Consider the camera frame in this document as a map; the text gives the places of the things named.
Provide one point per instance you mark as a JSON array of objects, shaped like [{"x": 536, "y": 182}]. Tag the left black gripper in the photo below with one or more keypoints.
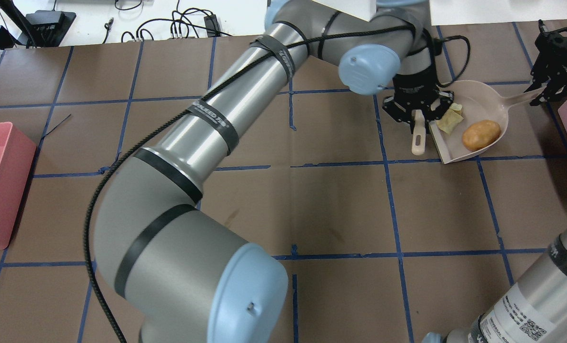
[{"x": 414, "y": 84}]

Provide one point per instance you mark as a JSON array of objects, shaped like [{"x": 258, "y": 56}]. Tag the pink plastic bin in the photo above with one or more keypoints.
[{"x": 17, "y": 152}]

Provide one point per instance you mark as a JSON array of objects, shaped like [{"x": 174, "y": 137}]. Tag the brown potato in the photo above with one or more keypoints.
[{"x": 480, "y": 135}]

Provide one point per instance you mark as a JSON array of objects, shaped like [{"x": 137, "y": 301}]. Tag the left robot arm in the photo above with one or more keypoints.
[{"x": 193, "y": 279}]

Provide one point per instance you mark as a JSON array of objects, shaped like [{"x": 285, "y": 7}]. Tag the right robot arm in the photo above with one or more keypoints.
[{"x": 534, "y": 309}]

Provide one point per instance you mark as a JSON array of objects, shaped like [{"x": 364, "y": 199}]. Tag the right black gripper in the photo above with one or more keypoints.
[{"x": 560, "y": 57}]

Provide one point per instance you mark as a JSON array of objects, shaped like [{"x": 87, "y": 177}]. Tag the pale peeled potato chunk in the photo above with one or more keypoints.
[{"x": 449, "y": 121}]

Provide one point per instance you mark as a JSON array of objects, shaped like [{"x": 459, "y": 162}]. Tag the black power adapter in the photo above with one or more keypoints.
[{"x": 212, "y": 25}]

